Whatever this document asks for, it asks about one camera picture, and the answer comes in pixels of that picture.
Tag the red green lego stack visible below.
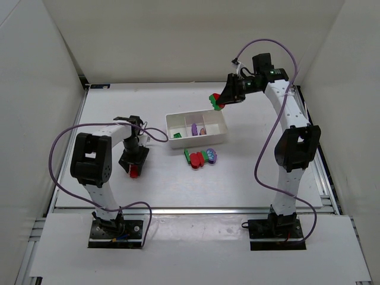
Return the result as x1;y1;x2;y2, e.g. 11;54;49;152
208;93;224;111

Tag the purple rounded lego piece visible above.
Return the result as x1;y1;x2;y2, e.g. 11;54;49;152
191;123;198;136

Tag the red lego brick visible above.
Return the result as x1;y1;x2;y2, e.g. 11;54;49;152
129;165;140;178

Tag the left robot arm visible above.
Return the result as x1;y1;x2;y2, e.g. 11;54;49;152
70;115;149;227

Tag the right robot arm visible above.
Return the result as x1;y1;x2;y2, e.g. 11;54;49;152
210;53;321;238

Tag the white divided plastic tray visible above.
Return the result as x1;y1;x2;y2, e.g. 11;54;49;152
166;110;228;149

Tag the red green lego cluster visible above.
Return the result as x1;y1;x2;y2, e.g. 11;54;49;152
183;148;208;169

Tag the purple paw lego piece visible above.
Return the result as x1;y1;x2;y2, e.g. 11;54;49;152
206;148;217;164

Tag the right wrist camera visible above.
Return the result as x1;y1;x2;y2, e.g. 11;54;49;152
231;58;245;76

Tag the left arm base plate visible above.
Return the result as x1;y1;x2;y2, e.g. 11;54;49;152
87;219;144;249

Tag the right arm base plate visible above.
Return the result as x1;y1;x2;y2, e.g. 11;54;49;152
241;219;306;251

